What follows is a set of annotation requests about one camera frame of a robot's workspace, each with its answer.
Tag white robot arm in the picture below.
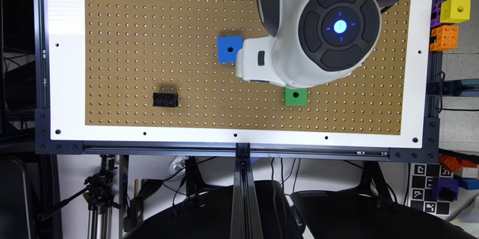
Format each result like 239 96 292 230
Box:
236 0 399 88

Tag fiducial marker sheet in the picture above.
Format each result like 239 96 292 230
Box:
406 163 453 217

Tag green block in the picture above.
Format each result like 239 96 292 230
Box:
284 88 308 106

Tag black aluminium table frame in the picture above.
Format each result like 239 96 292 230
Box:
34 0 442 163

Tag right black chair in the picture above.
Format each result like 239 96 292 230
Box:
290 191 472 239

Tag vertical aluminium strut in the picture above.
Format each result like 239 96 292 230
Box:
230 143 263 239

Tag blue brick lower right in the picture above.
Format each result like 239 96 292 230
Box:
459 178 479 190

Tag orange brick block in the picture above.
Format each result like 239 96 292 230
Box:
430 25 459 52

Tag orange brick lower right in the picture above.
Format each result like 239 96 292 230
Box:
438 154 462 173

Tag purple cube on marker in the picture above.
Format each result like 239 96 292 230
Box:
432 178 459 202

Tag left black chair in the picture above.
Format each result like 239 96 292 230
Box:
126 180 302 239

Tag purple block behind yellow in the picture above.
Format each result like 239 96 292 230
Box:
430 1 442 28

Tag black brick block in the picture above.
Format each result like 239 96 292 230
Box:
153 93 178 107

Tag blue block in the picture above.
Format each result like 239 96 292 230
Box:
217 36 242 63

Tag brown pegboard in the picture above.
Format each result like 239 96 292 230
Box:
85 0 409 135

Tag black camera tripod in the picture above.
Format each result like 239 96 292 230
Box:
37 154 121 239

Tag black chair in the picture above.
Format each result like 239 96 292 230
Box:
290 191 472 239
126 180 302 239

